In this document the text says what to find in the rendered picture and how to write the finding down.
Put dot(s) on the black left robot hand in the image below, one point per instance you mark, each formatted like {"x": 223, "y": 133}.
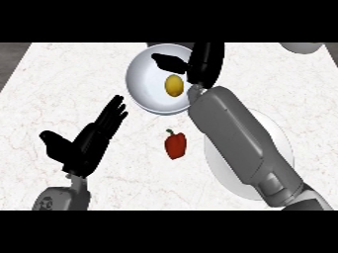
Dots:
{"x": 87, "y": 141}

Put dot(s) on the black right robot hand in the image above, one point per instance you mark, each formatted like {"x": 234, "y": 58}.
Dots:
{"x": 203, "y": 66}

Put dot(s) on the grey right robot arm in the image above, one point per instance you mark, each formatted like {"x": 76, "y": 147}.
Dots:
{"x": 246, "y": 148}

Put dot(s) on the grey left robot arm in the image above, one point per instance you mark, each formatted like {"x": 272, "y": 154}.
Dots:
{"x": 65, "y": 196}

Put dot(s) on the yellow lemon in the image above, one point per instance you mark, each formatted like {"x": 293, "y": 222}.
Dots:
{"x": 173, "y": 85}

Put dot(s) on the white plate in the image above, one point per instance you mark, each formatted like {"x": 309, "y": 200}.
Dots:
{"x": 152, "y": 82}

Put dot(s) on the white bowl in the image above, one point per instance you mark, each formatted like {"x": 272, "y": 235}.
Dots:
{"x": 280, "y": 138}

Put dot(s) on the red bell pepper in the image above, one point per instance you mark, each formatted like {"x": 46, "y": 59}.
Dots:
{"x": 176, "y": 145}

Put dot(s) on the pale grey rounded object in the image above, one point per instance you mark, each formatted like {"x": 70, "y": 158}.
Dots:
{"x": 300, "y": 47}

